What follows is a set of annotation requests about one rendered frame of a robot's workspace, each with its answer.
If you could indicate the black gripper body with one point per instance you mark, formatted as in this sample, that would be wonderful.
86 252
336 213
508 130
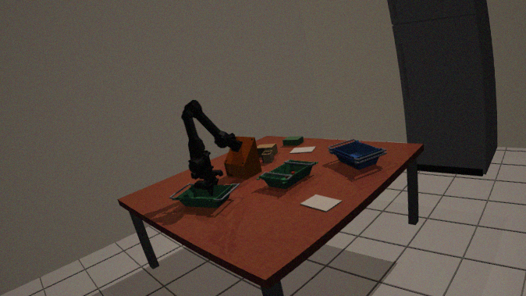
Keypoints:
207 175

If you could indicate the green rectangular block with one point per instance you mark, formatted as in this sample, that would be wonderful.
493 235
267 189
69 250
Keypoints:
293 140

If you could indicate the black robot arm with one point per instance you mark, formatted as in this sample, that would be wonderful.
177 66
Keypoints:
199 158

